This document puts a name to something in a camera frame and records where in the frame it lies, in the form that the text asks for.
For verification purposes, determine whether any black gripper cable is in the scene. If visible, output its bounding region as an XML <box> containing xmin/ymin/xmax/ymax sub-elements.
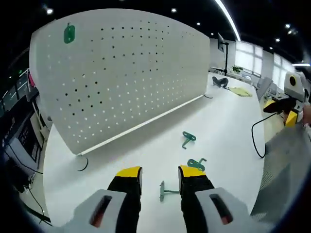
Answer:
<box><xmin>251</xmin><ymin>112</ymin><xmax>278</xmax><ymax>159</ymax></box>

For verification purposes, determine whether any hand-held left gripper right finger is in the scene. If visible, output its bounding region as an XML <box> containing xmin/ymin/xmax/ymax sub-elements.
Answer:
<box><xmin>177</xmin><ymin>165</ymin><xmax>253</xmax><ymax>233</ymax></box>

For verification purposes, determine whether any grey mesh office chair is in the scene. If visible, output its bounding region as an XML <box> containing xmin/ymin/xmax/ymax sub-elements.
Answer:
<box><xmin>250</xmin><ymin>126</ymin><xmax>311</xmax><ymax>220</ymax></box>

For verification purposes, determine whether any yellow cloth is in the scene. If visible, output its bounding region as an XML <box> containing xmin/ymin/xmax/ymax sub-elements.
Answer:
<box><xmin>229</xmin><ymin>86</ymin><xmax>253</xmax><ymax>98</ymax></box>

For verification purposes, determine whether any black monitor on stand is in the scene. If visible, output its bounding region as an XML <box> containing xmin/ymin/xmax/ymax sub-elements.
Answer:
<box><xmin>217</xmin><ymin>32</ymin><xmax>230</xmax><ymax>75</ymax></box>

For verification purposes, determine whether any green metal hook assembly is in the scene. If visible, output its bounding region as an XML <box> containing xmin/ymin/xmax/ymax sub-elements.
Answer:
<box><xmin>158</xmin><ymin>180</ymin><xmax>181</xmax><ymax>203</ymax></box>
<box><xmin>187</xmin><ymin>158</ymin><xmax>207</xmax><ymax>172</ymax></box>
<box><xmin>63</xmin><ymin>22</ymin><xmax>76</xmax><ymax>45</ymax></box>
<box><xmin>181</xmin><ymin>131</ymin><xmax>197</xmax><ymax>150</ymax></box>

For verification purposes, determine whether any dark equipment rack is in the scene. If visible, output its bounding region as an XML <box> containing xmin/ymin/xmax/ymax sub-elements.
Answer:
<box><xmin>0</xmin><ymin>89</ymin><xmax>48</xmax><ymax>177</ymax></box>

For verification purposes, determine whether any white perforated mounting plate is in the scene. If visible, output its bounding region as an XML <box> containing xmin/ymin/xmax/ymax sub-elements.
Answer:
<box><xmin>29</xmin><ymin>8</ymin><xmax>213</xmax><ymax>172</ymax></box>

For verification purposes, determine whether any ceiling light strip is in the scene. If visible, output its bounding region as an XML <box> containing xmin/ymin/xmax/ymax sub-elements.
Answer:
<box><xmin>214</xmin><ymin>0</ymin><xmax>242</xmax><ymax>41</ymax></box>

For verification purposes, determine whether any curved grey object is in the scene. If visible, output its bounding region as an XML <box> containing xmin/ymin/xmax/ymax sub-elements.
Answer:
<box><xmin>211</xmin><ymin>75</ymin><xmax>229</xmax><ymax>89</ymax></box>

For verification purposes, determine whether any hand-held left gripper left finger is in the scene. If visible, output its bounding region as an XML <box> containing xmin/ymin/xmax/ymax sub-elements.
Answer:
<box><xmin>72</xmin><ymin>166</ymin><xmax>143</xmax><ymax>233</ymax></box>

